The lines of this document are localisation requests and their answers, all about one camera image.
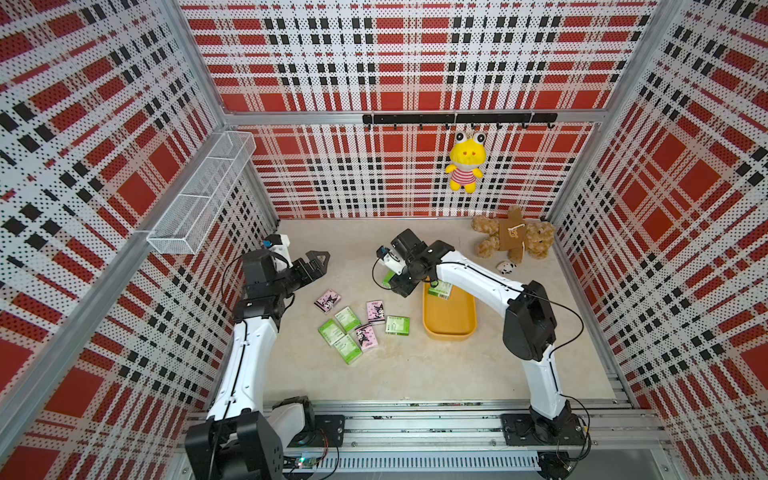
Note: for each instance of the pink tissue pack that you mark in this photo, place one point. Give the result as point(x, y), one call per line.
point(328, 301)
point(375, 311)
point(366, 337)

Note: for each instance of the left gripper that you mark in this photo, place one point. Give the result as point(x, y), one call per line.
point(318, 271)

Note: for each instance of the small white spotted toy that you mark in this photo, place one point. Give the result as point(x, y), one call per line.
point(505, 267)

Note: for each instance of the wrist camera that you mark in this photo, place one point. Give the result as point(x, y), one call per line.
point(390, 260)
point(278, 246)

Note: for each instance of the green tissue pack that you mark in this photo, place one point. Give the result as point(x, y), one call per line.
point(397, 325)
point(387, 280)
point(331, 332)
point(440, 289)
point(348, 320)
point(348, 349)

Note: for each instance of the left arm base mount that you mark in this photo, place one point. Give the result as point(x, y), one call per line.
point(327, 430)

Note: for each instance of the yellow frog plush toy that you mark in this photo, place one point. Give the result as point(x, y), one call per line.
point(465, 158)

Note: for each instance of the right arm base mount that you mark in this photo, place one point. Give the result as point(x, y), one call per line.
point(524, 430)

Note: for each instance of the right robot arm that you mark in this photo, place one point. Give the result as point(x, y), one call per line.
point(529, 322)

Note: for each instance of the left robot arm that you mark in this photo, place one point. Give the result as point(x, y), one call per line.
point(238, 440)

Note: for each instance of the brown teddy bear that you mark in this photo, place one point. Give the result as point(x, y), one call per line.
point(513, 235)

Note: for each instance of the green circuit board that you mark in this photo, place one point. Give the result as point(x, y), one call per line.
point(301, 463)

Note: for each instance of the green tissue pack bottom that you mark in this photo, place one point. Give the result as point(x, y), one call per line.
point(348, 349)

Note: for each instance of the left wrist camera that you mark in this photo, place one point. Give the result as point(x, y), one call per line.
point(278, 246)

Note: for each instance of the white wire mesh basket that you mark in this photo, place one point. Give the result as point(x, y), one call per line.
point(186, 223)

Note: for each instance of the yellow plastic storage box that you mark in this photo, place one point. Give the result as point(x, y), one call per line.
point(454, 319)

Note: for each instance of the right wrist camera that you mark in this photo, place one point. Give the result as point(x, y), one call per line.
point(390, 260)

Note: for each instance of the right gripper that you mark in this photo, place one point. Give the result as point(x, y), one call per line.
point(399, 284)

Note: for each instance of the black hook rail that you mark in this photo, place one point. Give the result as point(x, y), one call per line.
point(523, 119)

